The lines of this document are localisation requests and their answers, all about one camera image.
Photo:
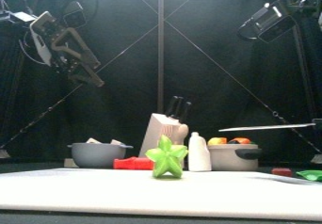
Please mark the silver toy cleaver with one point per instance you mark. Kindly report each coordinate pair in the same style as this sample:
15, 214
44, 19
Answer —
267, 127

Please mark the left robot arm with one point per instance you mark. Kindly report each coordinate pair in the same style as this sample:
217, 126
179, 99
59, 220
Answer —
11, 16

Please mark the white toy food piece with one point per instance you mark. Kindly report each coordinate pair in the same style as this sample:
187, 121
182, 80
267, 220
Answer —
118, 142
92, 140

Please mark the white knife block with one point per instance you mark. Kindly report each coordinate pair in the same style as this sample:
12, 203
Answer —
156, 133

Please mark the grey toy pot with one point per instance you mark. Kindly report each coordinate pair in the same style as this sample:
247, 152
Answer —
96, 155

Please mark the small beige block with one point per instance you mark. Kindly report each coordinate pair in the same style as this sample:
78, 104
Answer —
70, 163

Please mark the red toy block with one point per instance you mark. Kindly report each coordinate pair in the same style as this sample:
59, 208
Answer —
132, 163

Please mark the green toy starfruit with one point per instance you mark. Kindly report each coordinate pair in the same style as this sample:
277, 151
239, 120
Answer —
167, 157

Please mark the white toy bottle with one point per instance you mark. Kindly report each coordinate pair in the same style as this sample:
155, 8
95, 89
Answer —
198, 154

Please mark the yellow toy fruit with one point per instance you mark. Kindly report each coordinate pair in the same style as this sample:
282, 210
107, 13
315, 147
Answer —
217, 140

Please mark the white cutting board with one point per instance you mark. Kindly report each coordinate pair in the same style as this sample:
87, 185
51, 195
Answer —
160, 193

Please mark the orange toy fruit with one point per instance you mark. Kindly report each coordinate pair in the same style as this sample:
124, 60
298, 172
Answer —
241, 140

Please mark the small dark red block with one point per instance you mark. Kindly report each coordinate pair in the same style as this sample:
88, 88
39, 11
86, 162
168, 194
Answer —
281, 172

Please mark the green toy leaf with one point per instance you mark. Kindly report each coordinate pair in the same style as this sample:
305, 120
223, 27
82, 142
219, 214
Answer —
310, 175

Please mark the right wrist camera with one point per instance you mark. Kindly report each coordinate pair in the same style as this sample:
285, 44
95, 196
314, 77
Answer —
277, 29

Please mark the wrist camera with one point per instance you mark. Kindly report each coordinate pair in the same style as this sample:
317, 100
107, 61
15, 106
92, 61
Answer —
75, 14
277, 29

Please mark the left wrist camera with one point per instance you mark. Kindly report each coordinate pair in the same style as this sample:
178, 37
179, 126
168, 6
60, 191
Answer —
75, 14

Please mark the vertical metal frame pole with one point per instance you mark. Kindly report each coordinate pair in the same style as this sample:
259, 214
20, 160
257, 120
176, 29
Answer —
160, 45

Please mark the slanted dark frame strut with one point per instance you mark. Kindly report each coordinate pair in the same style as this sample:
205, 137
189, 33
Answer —
302, 77

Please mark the white frame foot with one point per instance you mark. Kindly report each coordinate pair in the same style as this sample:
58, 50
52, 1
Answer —
317, 159
3, 154

